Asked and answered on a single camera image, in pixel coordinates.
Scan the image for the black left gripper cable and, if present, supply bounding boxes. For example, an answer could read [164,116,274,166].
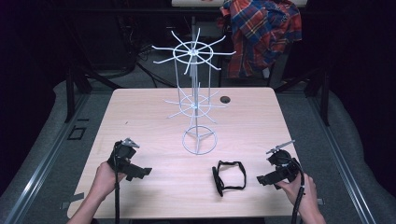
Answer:
[113,141,121,224]

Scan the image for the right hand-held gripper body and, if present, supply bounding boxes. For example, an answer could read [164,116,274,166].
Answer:
[265,139,302,189]

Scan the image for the black strap loop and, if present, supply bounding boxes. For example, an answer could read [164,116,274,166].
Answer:
[211,160,248,198]

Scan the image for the plaid shirt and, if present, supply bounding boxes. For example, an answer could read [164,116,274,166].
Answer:
[216,0,304,79]

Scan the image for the person's left hand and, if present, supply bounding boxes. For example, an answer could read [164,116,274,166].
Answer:
[92,161,127,201]

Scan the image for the grey metal pole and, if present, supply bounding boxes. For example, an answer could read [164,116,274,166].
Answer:
[191,15,198,87]

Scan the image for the black floor cables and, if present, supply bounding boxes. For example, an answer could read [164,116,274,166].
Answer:
[116,13,177,89]

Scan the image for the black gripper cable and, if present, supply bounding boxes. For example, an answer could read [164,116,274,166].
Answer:
[290,157,306,224]
[113,141,121,224]

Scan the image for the black metal stand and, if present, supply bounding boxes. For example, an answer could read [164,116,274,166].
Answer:
[273,66,332,127]
[64,63,122,124]

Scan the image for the person's right hand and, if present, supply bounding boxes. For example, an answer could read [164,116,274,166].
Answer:
[276,172,319,217]

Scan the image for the white wire display rack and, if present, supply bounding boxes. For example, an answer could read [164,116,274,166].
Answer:
[151,27,237,156]

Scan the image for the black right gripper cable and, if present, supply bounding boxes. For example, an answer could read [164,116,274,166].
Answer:
[290,157,306,224]

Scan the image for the aluminium floor rail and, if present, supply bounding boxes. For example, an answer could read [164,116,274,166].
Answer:
[307,95,378,224]
[0,92,92,224]

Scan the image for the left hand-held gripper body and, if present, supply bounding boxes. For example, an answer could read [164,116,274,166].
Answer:
[106,137,141,181]

